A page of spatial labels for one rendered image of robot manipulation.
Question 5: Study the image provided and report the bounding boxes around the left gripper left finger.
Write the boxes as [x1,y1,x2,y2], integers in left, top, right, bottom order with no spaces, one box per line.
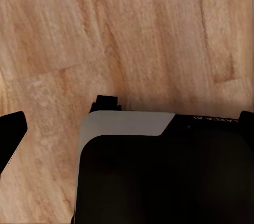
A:
[0,111,28,174]

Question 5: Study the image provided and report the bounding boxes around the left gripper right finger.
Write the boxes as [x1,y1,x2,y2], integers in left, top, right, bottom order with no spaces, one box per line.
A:
[237,111,254,153]

